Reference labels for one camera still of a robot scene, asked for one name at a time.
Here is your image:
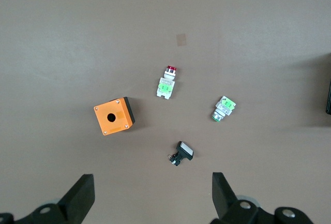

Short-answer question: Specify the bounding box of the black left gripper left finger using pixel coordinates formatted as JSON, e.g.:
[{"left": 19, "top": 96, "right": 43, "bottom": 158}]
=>
[{"left": 15, "top": 174, "right": 96, "bottom": 224}]

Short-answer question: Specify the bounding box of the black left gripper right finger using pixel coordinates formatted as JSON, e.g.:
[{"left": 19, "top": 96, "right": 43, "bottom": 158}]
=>
[{"left": 209, "top": 172, "right": 262, "bottom": 224}]

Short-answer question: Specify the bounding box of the red push button switch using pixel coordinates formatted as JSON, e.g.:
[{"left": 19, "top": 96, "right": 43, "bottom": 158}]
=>
[{"left": 156, "top": 65, "right": 177, "bottom": 100}]

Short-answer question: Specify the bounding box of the black square white-faced button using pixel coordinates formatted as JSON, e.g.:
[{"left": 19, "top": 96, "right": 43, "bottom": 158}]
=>
[{"left": 168, "top": 141, "right": 194, "bottom": 167}]

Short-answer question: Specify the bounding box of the orange button enclosure box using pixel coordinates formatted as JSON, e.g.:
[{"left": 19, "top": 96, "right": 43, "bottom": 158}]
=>
[{"left": 93, "top": 96, "right": 136, "bottom": 137}]

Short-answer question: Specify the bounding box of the green push button switch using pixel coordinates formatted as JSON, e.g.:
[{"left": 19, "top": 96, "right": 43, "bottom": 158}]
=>
[{"left": 211, "top": 95, "right": 236, "bottom": 122}]

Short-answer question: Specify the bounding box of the black wire basket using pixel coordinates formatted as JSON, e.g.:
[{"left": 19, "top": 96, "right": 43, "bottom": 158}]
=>
[{"left": 325, "top": 80, "right": 331, "bottom": 115}]

